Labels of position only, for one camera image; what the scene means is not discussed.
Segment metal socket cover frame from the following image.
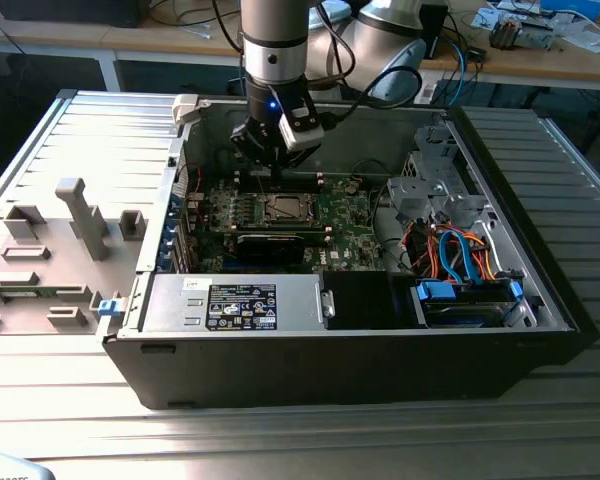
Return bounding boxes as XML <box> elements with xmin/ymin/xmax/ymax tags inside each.
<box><xmin>265</xmin><ymin>192</ymin><xmax>315</xmax><ymax>224</ymax></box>

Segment CPU socket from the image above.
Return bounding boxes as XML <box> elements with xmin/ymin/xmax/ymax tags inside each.
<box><xmin>262</xmin><ymin>191</ymin><xmax>322</xmax><ymax>225</ymax></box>

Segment metal CPU cooler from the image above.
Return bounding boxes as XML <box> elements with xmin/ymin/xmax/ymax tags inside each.
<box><xmin>488</xmin><ymin>13</ymin><xmax>525</xmax><ymax>51</ymax></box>

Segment beige plastic case latch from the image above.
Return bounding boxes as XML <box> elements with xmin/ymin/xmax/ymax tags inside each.
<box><xmin>172</xmin><ymin>93</ymin><xmax>202</xmax><ymax>125</ymax></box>

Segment wooden desk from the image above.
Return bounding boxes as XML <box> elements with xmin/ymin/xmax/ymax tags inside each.
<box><xmin>0</xmin><ymin>7</ymin><xmax>246</xmax><ymax>91</ymax></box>
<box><xmin>419</xmin><ymin>0</ymin><xmax>600</xmax><ymax>91</ymax></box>

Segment black graphics card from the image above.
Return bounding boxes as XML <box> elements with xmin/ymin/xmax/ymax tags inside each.
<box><xmin>234</xmin><ymin>230</ymin><xmax>307</xmax><ymax>266</ymax></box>

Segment green motherboard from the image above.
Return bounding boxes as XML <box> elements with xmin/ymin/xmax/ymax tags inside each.
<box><xmin>189</xmin><ymin>174</ymin><xmax>396</xmax><ymax>274</ymax></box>

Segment silver metal drive cage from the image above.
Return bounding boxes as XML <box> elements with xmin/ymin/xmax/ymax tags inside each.
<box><xmin>385</xmin><ymin>124</ymin><xmax>489</xmax><ymax>226</ymax></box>

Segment black monitor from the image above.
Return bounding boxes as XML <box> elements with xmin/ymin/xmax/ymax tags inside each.
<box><xmin>0</xmin><ymin>0</ymin><xmax>146</xmax><ymax>29</ymax></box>

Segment silver power supply unit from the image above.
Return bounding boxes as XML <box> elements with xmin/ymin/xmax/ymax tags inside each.
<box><xmin>138</xmin><ymin>272</ymin><xmax>337</xmax><ymax>335</ymax></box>

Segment black plastic shroud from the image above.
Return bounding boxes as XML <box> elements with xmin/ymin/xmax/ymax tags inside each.
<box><xmin>323</xmin><ymin>269</ymin><xmax>419</xmax><ymax>331</ymax></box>

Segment grey parts rack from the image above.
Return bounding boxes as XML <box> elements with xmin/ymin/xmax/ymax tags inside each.
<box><xmin>0</xmin><ymin>177</ymin><xmax>149</xmax><ymax>337</ymax></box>

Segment black and grey PC case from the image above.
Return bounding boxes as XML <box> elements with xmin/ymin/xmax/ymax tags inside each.
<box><xmin>102</xmin><ymin>92</ymin><xmax>600</xmax><ymax>412</ymax></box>

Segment hard disk in blue carrier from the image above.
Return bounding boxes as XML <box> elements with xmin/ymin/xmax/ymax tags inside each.
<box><xmin>410</xmin><ymin>278</ymin><xmax>526</xmax><ymax>331</ymax></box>

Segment green RAM stick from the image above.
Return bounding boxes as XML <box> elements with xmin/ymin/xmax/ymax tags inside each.
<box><xmin>0</xmin><ymin>287</ymin><xmax>94</xmax><ymax>301</ymax></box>

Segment blue box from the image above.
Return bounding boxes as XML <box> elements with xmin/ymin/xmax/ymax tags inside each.
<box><xmin>539</xmin><ymin>0</ymin><xmax>600</xmax><ymax>21</ymax></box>

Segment pale rounded device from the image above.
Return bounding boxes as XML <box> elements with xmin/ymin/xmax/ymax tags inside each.
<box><xmin>0</xmin><ymin>452</ymin><xmax>56</xmax><ymax>480</ymax></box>

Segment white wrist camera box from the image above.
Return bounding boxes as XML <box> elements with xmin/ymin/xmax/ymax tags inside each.
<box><xmin>278</xmin><ymin>99</ymin><xmax>327</xmax><ymax>152</ymax></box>

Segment blue flat data cable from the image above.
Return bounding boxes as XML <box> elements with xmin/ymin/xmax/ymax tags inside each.
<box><xmin>437</xmin><ymin>229</ymin><xmax>464</xmax><ymax>285</ymax></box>
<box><xmin>454</xmin><ymin>230</ymin><xmax>489</xmax><ymax>287</ymax></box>

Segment orange power wires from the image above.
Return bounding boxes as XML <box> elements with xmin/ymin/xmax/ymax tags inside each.
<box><xmin>402</xmin><ymin>223</ymin><xmax>502</xmax><ymax>284</ymax></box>

